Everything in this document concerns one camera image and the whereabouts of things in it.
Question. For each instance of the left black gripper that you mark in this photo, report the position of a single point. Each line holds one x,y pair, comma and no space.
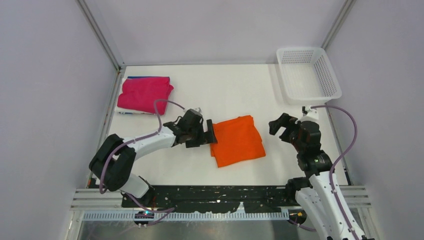
203,138

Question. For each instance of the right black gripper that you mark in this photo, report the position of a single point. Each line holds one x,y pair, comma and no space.
285,120

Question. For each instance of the orange t shirt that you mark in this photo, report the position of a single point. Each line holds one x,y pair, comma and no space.
237,140

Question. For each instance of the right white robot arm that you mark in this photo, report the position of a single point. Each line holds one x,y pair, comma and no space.
318,192

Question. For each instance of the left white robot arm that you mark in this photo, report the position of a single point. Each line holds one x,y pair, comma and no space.
113,162

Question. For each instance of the white plastic basket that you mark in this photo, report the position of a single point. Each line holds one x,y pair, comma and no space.
307,76

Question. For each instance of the folded pink t shirt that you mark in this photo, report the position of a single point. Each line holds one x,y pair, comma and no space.
145,94

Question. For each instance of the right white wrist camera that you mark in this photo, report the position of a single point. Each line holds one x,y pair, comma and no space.
309,114

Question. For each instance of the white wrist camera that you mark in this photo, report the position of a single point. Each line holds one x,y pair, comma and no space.
309,114
198,110

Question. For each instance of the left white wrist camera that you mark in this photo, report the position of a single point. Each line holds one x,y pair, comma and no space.
198,110

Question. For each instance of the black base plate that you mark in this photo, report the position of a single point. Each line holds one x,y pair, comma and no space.
216,199

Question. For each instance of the white slotted cable duct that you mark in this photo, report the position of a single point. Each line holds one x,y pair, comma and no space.
133,215

